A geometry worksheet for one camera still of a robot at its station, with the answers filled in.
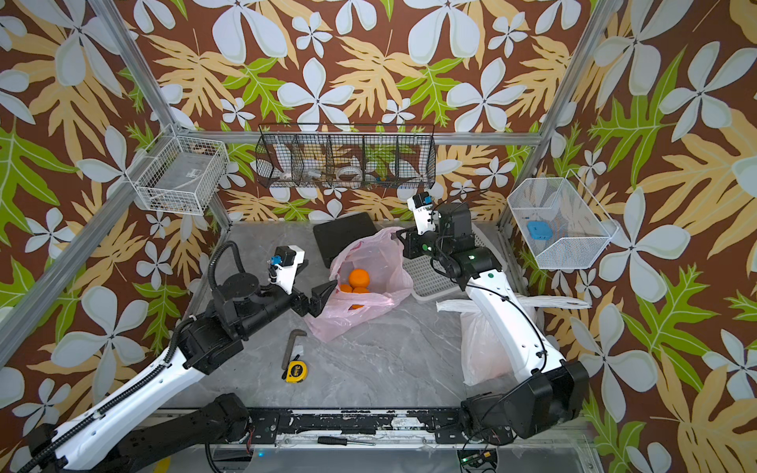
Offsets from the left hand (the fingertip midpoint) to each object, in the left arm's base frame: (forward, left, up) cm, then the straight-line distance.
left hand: (321, 270), depth 65 cm
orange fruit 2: (+14, -6, -31) cm, 35 cm away
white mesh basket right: (+21, -66, -8) cm, 70 cm away
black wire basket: (+49, -2, -3) cm, 49 cm away
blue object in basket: (+20, -59, -7) cm, 62 cm away
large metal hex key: (-1, +14, -34) cm, 37 cm away
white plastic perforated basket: (+18, -30, -33) cm, 48 cm away
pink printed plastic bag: (+21, -14, -22) cm, 33 cm away
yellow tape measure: (-13, +10, -32) cm, 36 cm away
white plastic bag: (-11, -41, -26) cm, 49 cm away
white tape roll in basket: (+45, -3, -7) cm, 46 cm away
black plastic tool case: (+39, +5, -33) cm, 51 cm away
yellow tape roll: (-35, +27, -13) cm, 46 cm away
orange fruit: (+16, -6, -28) cm, 33 cm away
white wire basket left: (+35, +47, 0) cm, 58 cm away
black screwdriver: (-29, -3, -32) cm, 44 cm away
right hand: (+13, -17, -2) cm, 22 cm away
